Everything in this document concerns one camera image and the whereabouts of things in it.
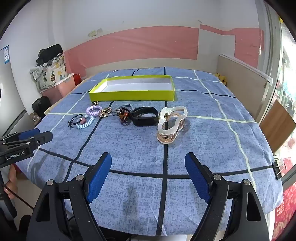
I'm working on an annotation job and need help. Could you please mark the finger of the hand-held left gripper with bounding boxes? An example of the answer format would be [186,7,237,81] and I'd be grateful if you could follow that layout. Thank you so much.
[0,128,41,145]
[2,131,53,153]

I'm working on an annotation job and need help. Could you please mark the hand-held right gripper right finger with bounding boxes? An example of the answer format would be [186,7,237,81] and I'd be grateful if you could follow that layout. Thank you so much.
[184,152,270,241]

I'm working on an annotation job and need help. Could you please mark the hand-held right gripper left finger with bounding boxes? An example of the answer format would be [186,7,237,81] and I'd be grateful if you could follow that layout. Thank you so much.
[26,152,112,241]

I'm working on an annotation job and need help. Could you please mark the black hair tie pink charm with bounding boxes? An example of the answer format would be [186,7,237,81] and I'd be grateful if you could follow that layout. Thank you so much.
[68,113,86,129]

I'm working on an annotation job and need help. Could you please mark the blue spiral hair tie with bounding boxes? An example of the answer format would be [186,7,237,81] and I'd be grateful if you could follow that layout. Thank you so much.
[76,115,95,130]

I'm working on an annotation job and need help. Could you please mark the pearl white claw hair clip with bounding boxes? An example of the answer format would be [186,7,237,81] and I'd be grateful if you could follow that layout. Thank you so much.
[157,106,188,144]

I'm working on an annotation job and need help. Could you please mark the purple spiral hair tie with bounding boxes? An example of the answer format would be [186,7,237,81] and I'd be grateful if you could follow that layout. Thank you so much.
[86,105,103,116]

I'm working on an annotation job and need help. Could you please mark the gold rhinestone hairpin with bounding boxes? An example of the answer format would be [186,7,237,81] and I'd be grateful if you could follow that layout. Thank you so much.
[99,107,113,118]

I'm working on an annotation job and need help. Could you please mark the brown beaded flower hair tie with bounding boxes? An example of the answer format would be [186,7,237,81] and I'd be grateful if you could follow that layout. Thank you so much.
[117,109,131,126]

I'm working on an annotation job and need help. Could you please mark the black wristband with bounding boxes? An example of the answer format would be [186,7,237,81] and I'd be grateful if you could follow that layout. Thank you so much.
[130,106,159,127]

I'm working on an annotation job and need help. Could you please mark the clear hair tie flower charm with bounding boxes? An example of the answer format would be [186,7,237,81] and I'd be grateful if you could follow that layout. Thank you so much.
[112,103,133,116]

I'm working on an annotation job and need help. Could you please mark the yellow-green cardboard box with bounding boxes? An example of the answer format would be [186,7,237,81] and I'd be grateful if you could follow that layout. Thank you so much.
[88,75,175,102]

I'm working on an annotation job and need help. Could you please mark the person's left hand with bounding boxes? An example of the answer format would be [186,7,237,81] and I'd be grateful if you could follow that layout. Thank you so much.
[5,163,18,198]

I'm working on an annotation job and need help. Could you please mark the black backpack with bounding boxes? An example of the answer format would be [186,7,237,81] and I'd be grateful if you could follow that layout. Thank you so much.
[32,96,51,117]

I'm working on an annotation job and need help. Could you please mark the grey refrigerator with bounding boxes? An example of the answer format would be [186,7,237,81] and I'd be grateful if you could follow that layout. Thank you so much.
[0,35,26,137]

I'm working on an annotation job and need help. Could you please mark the blue checked tablecloth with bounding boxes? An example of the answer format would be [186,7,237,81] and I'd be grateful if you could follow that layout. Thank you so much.
[15,67,284,237]

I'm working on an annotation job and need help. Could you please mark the pink plastic storage box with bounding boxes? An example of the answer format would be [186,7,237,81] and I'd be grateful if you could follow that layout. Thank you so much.
[40,74,75,105]

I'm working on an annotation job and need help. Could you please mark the pineapple print storage bag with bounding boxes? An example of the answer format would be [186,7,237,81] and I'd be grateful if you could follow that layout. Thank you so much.
[30,54,68,92]

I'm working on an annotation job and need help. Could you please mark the dark clothing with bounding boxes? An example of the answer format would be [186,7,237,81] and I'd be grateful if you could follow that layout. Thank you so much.
[0,209,31,241]

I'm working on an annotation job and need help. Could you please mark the black binder clip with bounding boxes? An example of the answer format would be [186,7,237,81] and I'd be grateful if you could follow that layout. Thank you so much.
[272,156,288,180]

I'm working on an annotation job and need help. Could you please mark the black bag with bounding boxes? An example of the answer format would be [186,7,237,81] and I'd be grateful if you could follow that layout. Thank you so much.
[35,44,63,65]

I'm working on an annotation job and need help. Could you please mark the red patterned rug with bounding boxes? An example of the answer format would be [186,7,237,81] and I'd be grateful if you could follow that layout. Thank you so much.
[272,158,296,241]

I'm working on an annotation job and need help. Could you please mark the brown wooden board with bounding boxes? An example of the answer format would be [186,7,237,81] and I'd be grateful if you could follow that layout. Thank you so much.
[259,100,296,153]

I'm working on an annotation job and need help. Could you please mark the yellow toy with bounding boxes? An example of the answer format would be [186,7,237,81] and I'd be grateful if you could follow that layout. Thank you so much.
[214,73,228,86]

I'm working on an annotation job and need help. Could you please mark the beige headboard panel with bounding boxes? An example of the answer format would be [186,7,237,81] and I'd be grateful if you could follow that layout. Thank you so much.
[216,54,273,123]

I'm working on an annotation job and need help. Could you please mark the glass window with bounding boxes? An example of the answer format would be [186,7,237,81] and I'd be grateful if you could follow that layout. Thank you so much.
[264,0,296,163]

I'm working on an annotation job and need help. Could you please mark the black cable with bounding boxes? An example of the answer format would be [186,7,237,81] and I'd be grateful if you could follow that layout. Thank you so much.
[3,184,35,210]

